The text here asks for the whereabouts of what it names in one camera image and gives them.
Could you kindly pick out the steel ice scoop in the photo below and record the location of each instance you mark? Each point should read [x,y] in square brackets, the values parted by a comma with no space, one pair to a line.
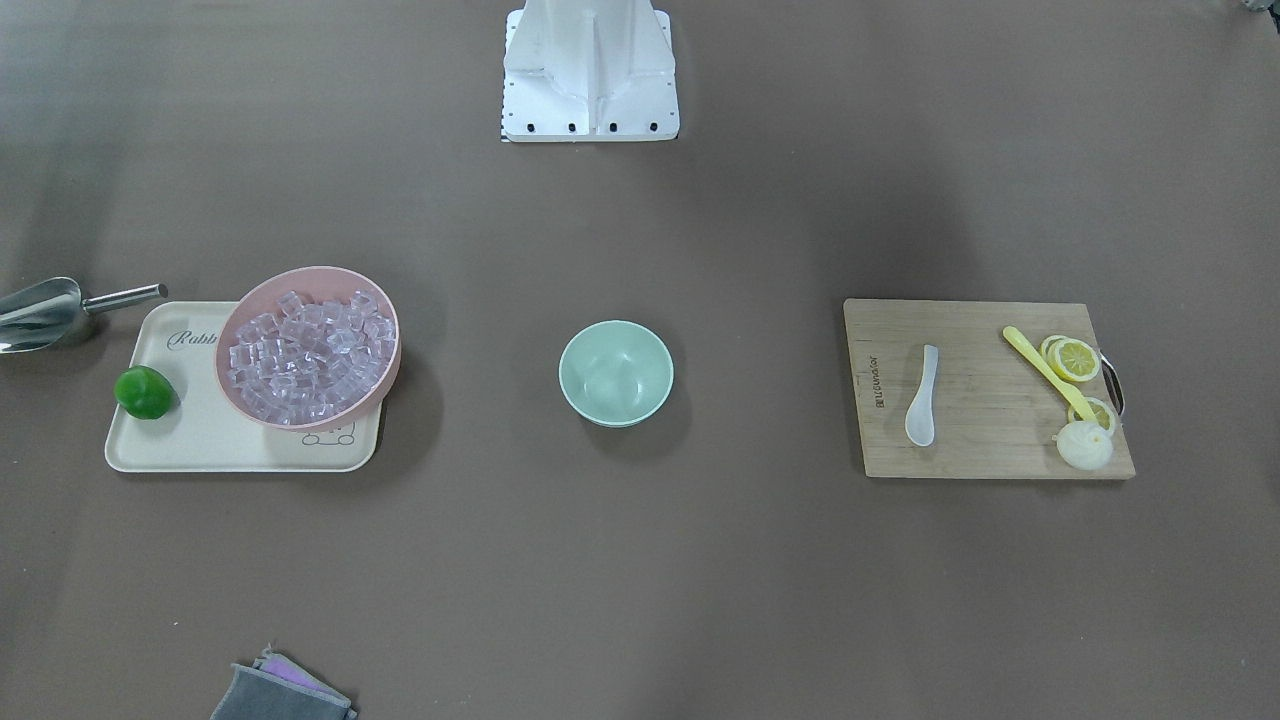
[58,313]

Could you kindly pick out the yellow plastic knife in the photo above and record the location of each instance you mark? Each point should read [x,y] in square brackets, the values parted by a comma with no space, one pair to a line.
[1075,398]

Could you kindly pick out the green lime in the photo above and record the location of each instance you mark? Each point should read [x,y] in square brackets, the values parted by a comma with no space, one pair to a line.
[144,393]

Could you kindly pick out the white ceramic spoon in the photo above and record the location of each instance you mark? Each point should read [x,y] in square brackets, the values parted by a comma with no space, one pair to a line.
[919,418]

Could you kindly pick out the mint green bowl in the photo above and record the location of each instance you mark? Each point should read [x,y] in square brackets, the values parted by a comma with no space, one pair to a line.
[616,374]

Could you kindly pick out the cream serving tray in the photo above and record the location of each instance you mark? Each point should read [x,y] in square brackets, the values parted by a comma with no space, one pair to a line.
[204,433]

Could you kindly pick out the pink bowl of ice cubes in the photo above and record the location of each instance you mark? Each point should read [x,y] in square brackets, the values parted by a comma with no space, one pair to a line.
[309,350]

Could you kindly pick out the bamboo cutting board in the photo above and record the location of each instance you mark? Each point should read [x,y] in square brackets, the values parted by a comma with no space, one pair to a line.
[996,417]

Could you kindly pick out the lemon slice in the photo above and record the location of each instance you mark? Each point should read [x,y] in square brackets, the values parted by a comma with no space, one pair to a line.
[1103,415]
[1071,359]

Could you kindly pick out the white lemon end piece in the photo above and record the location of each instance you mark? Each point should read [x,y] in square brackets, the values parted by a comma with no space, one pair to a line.
[1084,445]

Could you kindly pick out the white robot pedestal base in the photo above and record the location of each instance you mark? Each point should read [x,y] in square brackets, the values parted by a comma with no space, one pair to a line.
[589,71]

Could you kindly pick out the grey folded cloth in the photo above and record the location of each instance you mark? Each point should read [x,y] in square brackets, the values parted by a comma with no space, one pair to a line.
[274,686]

